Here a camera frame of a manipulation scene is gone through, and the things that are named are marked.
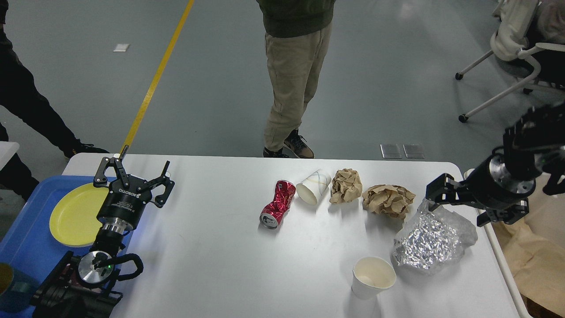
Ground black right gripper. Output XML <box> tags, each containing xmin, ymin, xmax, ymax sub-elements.
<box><xmin>426</xmin><ymin>154</ymin><xmax>535</xmax><ymax>227</ymax></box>

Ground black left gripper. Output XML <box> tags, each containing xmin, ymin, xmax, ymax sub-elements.
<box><xmin>92</xmin><ymin>145</ymin><xmax>175</xmax><ymax>231</ymax></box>

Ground aluminium foil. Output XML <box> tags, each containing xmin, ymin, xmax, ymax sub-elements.
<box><xmin>392</xmin><ymin>199</ymin><xmax>478</xmax><ymax>276</ymax></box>

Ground yellow plate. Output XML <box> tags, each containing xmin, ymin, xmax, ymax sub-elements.
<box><xmin>49</xmin><ymin>184</ymin><xmax>108</xmax><ymax>247</ymax></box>

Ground brown paper wad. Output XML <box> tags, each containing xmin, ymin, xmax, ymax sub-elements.
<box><xmin>362</xmin><ymin>185</ymin><xmax>416</xmax><ymax>220</ymax></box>

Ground brown paper bag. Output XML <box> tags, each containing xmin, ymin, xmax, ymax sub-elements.
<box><xmin>493</xmin><ymin>220</ymin><xmax>565</xmax><ymax>318</ymax></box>

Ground dark teal mug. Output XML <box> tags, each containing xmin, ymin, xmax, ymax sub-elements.
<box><xmin>0</xmin><ymin>262</ymin><xmax>40</xmax><ymax>313</ymax></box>

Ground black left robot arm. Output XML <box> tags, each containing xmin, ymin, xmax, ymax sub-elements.
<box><xmin>30</xmin><ymin>145</ymin><xmax>175</xmax><ymax>318</ymax></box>

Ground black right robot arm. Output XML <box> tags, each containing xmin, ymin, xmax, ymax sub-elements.
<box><xmin>425</xmin><ymin>104</ymin><xmax>565</xmax><ymax>226</ymax></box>

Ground beige plastic bin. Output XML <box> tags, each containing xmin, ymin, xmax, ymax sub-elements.
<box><xmin>486</xmin><ymin>173</ymin><xmax>565</xmax><ymax>318</ymax></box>

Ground metal floor socket right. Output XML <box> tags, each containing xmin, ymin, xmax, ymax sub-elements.
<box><xmin>402</xmin><ymin>144</ymin><xmax>425</xmax><ymax>159</ymax></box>

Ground metal floor socket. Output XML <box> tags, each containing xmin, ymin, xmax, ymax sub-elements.
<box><xmin>402</xmin><ymin>144</ymin><xmax>425</xmax><ymax>159</ymax></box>
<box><xmin>380</xmin><ymin>144</ymin><xmax>403</xmax><ymax>159</ymax></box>

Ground metal floor socket left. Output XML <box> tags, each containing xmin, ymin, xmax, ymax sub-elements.
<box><xmin>380</xmin><ymin>144</ymin><xmax>403</xmax><ymax>159</ymax></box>

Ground white side table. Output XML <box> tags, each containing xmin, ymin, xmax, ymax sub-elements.
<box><xmin>0</xmin><ymin>141</ymin><xmax>20</xmax><ymax>169</ymax></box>

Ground crumpled brown paper ball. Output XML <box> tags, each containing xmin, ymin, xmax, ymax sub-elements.
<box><xmin>329</xmin><ymin>169</ymin><xmax>362</xmax><ymax>204</ymax></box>

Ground person in black clothes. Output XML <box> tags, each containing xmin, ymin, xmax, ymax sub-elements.
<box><xmin>0</xmin><ymin>0</ymin><xmax>107</xmax><ymax>201</ymax></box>

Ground crushed red soda can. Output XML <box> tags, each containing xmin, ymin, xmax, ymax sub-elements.
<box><xmin>260</xmin><ymin>180</ymin><xmax>296</xmax><ymax>229</ymax></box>

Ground crushed white paper cup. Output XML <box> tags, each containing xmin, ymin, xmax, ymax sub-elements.
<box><xmin>295</xmin><ymin>169</ymin><xmax>331</xmax><ymax>206</ymax></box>

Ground white office chair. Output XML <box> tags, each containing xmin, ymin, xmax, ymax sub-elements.
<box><xmin>455</xmin><ymin>0</ymin><xmax>564</xmax><ymax>123</ymax></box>

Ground person in green sweater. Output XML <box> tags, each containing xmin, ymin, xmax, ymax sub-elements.
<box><xmin>258</xmin><ymin>0</ymin><xmax>335</xmax><ymax>159</ymax></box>

